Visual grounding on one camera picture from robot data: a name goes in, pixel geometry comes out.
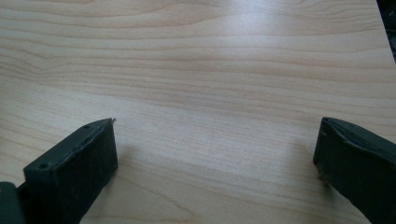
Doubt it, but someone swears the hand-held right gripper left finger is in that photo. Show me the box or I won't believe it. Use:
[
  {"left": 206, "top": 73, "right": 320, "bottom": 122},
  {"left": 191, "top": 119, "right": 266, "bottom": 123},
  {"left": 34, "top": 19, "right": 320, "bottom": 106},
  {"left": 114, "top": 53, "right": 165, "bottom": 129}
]
[{"left": 16, "top": 118, "right": 119, "bottom": 224}]

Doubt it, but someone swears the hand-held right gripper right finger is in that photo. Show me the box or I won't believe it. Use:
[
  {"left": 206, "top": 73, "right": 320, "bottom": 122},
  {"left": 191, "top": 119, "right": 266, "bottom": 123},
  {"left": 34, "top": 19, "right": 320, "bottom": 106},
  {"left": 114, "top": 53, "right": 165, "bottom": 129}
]
[{"left": 312, "top": 117, "right": 396, "bottom": 224}]

